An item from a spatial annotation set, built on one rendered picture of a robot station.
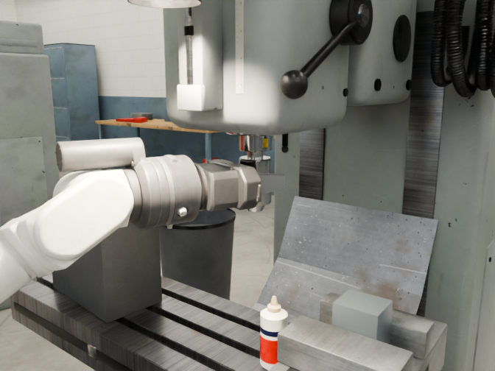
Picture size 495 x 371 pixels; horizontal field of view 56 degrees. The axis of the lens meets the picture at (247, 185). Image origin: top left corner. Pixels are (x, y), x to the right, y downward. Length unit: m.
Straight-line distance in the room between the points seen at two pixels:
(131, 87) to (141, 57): 0.52
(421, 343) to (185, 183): 0.36
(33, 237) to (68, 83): 7.35
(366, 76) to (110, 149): 0.36
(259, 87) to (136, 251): 0.44
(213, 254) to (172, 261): 0.23
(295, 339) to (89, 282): 0.44
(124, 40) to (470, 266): 7.13
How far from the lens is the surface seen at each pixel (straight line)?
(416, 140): 0.94
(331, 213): 1.02
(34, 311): 1.04
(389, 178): 0.97
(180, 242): 2.56
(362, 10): 0.62
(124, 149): 0.56
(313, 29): 0.58
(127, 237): 0.85
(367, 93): 0.69
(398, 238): 0.96
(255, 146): 0.63
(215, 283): 2.68
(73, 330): 0.93
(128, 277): 0.87
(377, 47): 0.70
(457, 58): 0.74
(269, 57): 0.53
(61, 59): 7.89
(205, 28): 0.55
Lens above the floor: 1.37
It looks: 12 degrees down
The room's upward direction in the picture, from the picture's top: straight up
